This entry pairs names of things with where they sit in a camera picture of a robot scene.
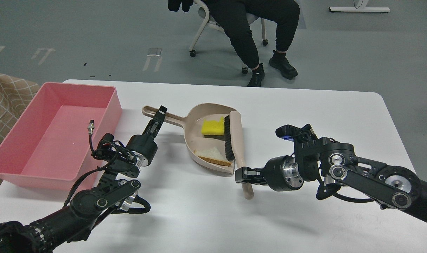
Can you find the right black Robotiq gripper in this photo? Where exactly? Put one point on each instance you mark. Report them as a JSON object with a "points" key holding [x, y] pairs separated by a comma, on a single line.
{"points": [[279, 173]]}

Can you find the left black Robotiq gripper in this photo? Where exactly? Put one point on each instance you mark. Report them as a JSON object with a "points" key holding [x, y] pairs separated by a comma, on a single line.
{"points": [[144, 144]]}

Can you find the beige hand brush black bristles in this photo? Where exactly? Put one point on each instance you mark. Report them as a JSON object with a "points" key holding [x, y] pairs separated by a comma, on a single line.
{"points": [[234, 148]]}

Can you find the beige plastic dustpan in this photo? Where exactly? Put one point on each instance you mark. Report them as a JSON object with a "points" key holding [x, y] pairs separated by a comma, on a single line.
{"points": [[194, 140]]}

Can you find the bread slice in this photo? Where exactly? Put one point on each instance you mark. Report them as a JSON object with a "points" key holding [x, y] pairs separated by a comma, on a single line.
{"points": [[212, 155]]}

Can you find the yellow green sponge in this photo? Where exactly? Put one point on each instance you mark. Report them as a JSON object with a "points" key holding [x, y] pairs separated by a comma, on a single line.
{"points": [[213, 127]]}

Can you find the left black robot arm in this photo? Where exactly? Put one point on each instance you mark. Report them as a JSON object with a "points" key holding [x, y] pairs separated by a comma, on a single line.
{"points": [[109, 189]]}

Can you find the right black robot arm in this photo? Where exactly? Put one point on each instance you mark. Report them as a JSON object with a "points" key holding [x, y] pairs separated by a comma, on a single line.
{"points": [[340, 173]]}

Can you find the pink plastic bin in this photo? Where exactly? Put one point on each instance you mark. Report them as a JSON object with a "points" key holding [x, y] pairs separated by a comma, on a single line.
{"points": [[48, 147]]}

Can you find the grey floor socket plate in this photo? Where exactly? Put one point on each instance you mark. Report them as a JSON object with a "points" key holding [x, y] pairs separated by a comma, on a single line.
{"points": [[154, 52]]}

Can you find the white office chair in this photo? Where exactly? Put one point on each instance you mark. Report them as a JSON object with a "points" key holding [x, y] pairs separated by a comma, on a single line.
{"points": [[209, 21]]}

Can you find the seated person in black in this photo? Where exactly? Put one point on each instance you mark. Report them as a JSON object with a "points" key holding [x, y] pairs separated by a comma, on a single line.
{"points": [[231, 16]]}

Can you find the tan checkered cloth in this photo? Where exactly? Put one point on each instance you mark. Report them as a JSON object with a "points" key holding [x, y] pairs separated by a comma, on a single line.
{"points": [[15, 95]]}

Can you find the white desk base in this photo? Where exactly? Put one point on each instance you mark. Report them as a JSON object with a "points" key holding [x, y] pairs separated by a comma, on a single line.
{"points": [[360, 6]]}

